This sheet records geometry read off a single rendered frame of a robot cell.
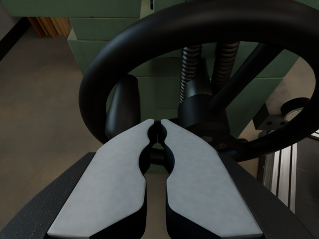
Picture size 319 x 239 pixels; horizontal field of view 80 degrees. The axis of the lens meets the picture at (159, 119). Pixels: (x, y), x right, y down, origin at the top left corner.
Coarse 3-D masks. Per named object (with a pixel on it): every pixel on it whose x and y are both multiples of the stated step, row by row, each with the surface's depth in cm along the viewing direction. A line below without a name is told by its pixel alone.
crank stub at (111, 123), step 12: (120, 84) 15; (132, 84) 15; (120, 96) 14; (132, 96) 14; (120, 108) 13; (132, 108) 14; (108, 120) 13; (120, 120) 13; (132, 120) 13; (108, 132) 13; (120, 132) 13
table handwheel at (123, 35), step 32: (192, 0) 12; (224, 0) 12; (256, 0) 12; (288, 0) 12; (128, 32) 13; (160, 32) 12; (192, 32) 12; (224, 32) 12; (256, 32) 12; (288, 32) 12; (96, 64) 15; (128, 64) 14; (256, 64) 15; (96, 96) 18; (192, 96) 23; (224, 96) 19; (96, 128) 23; (192, 128) 21; (224, 128) 21; (288, 128) 25; (160, 160) 33
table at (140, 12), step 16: (16, 0) 28; (32, 0) 28; (48, 0) 28; (64, 0) 28; (80, 0) 28; (96, 0) 28; (112, 0) 28; (128, 0) 28; (144, 0) 28; (304, 0) 28; (16, 16) 30; (32, 16) 30; (48, 16) 30; (64, 16) 30; (80, 16) 30; (96, 16) 30; (112, 16) 30; (128, 16) 30; (144, 16) 26; (208, 48) 24; (240, 48) 24
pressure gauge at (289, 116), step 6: (288, 102) 43; (294, 102) 42; (300, 102) 41; (306, 102) 41; (282, 108) 44; (288, 108) 42; (294, 108) 41; (300, 108) 40; (282, 114) 44; (288, 114) 42; (294, 114) 43; (288, 120) 45
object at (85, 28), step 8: (72, 24) 32; (80, 24) 32; (88, 24) 32; (96, 24) 32; (104, 24) 32; (112, 24) 32; (120, 24) 32; (128, 24) 32; (80, 32) 33; (88, 32) 33; (96, 32) 33; (104, 32) 33; (112, 32) 33
